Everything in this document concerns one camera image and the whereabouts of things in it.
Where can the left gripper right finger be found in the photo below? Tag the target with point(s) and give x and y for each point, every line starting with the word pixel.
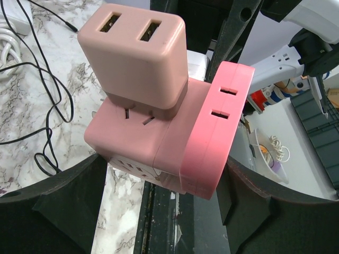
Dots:
pixel 262 216

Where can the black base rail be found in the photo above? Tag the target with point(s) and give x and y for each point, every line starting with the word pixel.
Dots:
pixel 170 222

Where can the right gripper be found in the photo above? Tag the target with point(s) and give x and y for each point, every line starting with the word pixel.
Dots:
pixel 222 27

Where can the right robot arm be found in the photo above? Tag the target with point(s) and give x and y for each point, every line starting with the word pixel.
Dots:
pixel 312 52

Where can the pink square plug adapter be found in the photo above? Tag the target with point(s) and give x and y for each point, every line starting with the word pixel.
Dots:
pixel 213 132

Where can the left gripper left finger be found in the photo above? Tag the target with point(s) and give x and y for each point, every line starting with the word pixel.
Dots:
pixel 56 215

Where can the pink cube socket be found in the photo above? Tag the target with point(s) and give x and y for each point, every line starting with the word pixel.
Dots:
pixel 146 147

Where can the beige pink USB charger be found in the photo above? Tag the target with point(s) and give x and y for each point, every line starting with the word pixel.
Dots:
pixel 139 58

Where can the white power strip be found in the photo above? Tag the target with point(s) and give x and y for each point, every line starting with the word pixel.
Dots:
pixel 15 14

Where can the white plug adapter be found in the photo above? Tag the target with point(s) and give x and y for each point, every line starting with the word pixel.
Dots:
pixel 197 65

